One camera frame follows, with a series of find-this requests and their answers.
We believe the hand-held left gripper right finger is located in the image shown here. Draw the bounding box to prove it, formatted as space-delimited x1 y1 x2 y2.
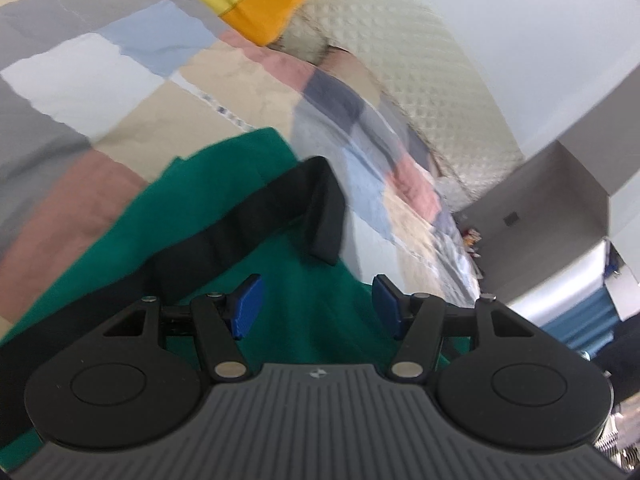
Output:
371 274 534 382

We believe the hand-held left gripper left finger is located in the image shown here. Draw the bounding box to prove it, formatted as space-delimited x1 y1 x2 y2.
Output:
102 273 266 382

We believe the green hoodie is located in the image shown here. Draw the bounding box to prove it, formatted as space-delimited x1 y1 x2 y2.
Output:
0 127 473 476

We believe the patchwork pillow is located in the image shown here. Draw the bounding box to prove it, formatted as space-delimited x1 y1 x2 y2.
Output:
291 49 448 233

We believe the blue desk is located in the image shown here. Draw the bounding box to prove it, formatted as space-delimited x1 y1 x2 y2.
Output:
542 290 623 356

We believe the dark cloth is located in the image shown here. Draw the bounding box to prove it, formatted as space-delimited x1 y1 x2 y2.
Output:
594 317 640 403

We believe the cream quilted headboard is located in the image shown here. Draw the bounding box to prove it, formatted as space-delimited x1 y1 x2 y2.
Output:
300 0 525 213

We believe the cream furry pillow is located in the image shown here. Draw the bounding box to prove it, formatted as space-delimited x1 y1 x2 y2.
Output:
267 10 346 67

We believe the patchwork blanket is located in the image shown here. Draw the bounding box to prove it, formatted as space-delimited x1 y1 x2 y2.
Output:
0 0 483 346

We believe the yellow crown pillow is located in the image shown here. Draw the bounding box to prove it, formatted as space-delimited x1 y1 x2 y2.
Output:
166 0 327 47

